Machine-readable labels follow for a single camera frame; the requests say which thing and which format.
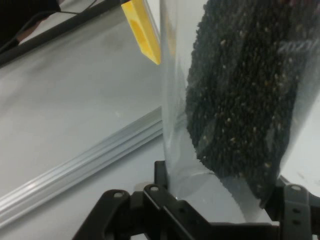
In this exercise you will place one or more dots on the short aluminium frame rail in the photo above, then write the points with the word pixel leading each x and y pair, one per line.
pixel 75 162

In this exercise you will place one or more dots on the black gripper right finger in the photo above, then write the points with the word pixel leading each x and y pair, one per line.
pixel 295 205

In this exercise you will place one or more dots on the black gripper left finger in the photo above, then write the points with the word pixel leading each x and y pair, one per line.
pixel 140 217

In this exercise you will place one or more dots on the clear plastic jar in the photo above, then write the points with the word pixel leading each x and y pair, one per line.
pixel 175 100

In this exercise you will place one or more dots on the yellow plastic box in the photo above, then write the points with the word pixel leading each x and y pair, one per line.
pixel 143 32

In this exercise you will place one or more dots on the black seed pile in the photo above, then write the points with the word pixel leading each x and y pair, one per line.
pixel 237 87

